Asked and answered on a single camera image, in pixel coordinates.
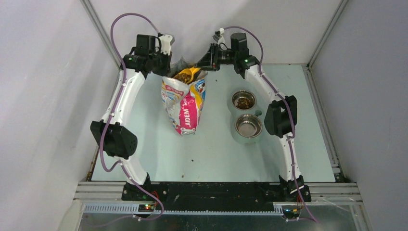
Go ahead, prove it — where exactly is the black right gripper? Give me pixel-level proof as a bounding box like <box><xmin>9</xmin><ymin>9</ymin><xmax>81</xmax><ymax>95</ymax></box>
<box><xmin>194</xmin><ymin>43</ymin><xmax>237</xmax><ymax>72</ymax></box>

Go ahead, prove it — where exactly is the yellow plastic scoop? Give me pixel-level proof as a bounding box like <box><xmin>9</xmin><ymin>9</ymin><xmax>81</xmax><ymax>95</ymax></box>
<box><xmin>173</xmin><ymin>67</ymin><xmax>202</xmax><ymax>84</ymax></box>

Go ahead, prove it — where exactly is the colourful pet food bag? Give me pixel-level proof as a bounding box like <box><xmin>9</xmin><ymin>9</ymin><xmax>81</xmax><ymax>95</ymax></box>
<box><xmin>161</xmin><ymin>58</ymin><xmax>207</xmax><ymax>136</ymax></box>

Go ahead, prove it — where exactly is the steel bowl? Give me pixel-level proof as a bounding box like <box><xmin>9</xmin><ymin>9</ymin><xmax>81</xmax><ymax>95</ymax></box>
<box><xmin>234</xmin><ymin>114</ymin><xmax>263</xmax><ymax>139</ymax></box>
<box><xmin>231</xmin><ymin>90</ymin><xmax>257</xmax><ymax>110</ymax></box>

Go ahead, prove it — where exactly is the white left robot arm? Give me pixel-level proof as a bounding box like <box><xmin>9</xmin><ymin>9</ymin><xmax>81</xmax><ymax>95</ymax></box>
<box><xmin>90</xmin><ymin>33</ymin><xmax>174</xmax><ymax>201</ymax></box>

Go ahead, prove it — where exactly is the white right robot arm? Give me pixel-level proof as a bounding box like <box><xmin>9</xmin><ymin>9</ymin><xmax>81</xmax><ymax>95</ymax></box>
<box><xmin>196</xmin><ymin>30</ymin><xmax>304</xmax><ymax>201</ymax></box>

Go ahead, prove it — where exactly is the kibble in scoop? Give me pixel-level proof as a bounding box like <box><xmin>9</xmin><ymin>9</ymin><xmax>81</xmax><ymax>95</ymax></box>
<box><xmin>174</xmin><ymin>73</ymin><xmax>191</xmax><ymax>84</ymax></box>

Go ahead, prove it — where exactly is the kibble in far bowl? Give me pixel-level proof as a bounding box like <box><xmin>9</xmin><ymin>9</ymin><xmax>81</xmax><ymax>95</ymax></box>
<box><xmin>235</xmin><ymin>98</ymin><xmax>254</xmax><ymax>110</ymax></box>

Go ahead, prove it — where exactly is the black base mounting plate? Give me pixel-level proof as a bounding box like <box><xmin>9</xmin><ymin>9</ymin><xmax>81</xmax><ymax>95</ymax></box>
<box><xmin>121</xmin><ymin>182</ymin><xmax>298</xmax><ymax>212</ymax></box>

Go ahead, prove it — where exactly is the left circuit board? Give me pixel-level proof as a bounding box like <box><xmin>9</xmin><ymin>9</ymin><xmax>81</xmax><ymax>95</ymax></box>
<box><xmin>138</xmin><ymin>204</ymin><xmax>155</xmax><ymax>213</ymax></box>

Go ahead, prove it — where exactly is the circuit board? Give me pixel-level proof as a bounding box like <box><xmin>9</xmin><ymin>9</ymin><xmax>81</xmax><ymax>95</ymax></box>
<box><xmin>138</xmin><ymin>204</ymin><xmax>155</xmax><ymax>213</ymax></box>
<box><xmin>282</xmin><ymin>209</ymin><xmax>302</xmax><ymax>221</ymax></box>

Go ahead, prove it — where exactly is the right circuit board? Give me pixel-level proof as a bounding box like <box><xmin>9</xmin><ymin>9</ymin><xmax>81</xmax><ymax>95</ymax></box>
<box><xmin>282</xmin><ymin>209</ymin><xmax>302</xmax><ymax>221</ymax></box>

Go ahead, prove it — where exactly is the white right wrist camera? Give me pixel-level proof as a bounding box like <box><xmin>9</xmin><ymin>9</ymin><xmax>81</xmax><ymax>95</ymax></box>
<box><xmin>212</xmin><ymin>28</ymin><xmax>225</xmax><ymax>45</ymax></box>

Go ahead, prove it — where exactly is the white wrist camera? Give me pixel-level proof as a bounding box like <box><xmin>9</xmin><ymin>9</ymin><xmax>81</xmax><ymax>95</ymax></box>
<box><xmin>212</xmin><ymin>28</ymin><xmax>225</xmax><ymax>45</ymax></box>
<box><xmin>158</xmin><ymin>34</ymin><xmax>175</xmax><ymax>56</ymax></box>

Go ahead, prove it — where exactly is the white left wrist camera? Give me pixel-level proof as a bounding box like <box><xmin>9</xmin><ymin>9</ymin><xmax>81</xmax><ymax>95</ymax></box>
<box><xmin>158</xmin><ymin>34</ymin><xmax>175</xmax><ymax>56</ymax></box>

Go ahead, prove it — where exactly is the aluminium frame rail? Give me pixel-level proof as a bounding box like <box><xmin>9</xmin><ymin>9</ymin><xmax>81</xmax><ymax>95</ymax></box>
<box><xmin>74</xmin><ymin>181</ymin><xmax>363</xmax><ymax>216</ymax></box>

